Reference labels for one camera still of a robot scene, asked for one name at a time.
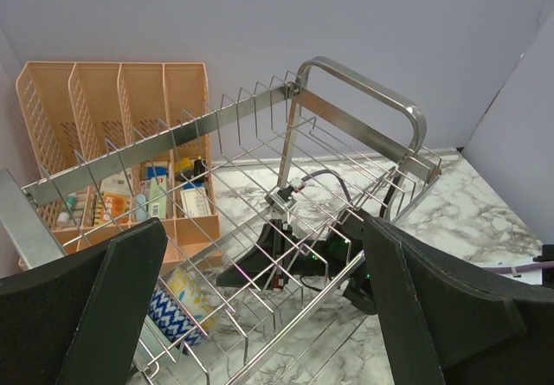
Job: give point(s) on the green tube in organizer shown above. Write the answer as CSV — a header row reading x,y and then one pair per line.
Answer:
x,y
151,203

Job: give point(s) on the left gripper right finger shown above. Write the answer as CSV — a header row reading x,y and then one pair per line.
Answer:
x,y
447,321

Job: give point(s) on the steel wire dish rack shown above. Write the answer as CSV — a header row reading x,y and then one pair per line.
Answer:
x,y
359,149

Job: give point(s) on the orange box in organizer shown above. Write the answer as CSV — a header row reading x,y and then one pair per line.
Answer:
x,y
112,206

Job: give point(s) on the peach plastic file organizer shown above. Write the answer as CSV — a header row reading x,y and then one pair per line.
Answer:
x,y
74,106

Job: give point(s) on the white blue box in organizer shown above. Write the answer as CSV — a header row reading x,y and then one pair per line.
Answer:
x,y
195,202

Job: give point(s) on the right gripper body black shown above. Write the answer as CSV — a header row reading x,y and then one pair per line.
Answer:
x,y
324,255

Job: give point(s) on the blue orange floral bowl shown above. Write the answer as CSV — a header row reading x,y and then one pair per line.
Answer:
x,y
190,296

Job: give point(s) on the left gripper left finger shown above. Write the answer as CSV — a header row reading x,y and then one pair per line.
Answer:
x,y
77,320

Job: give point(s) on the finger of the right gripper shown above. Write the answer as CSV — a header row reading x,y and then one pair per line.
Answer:
x,y
251,265

